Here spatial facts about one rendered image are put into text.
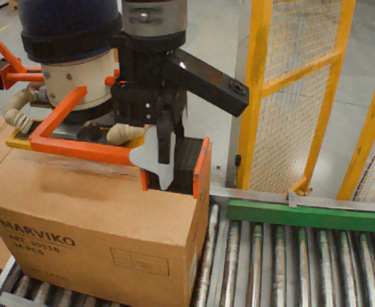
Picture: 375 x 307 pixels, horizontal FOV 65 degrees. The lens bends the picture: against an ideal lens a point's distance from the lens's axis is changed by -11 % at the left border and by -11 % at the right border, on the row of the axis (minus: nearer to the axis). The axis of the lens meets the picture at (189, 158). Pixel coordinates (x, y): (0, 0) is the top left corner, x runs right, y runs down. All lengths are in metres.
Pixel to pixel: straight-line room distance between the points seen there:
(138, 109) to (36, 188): 0.59
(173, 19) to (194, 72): 0.07
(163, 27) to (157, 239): 0.51
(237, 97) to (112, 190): 0.56
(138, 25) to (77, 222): 0.57
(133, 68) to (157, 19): 0.08
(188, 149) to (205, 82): 0.13
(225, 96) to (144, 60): 0.10
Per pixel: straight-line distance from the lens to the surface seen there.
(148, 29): 0.36
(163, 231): 0.77
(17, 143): 0.83
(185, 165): 0.45
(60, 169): 0.99
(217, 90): 0.39
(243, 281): 1.23
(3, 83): 0.90
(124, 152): 0.50
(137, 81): 0.41
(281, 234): 1.31
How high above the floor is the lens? 1.56
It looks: 39 degrees down
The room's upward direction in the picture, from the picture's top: straight up
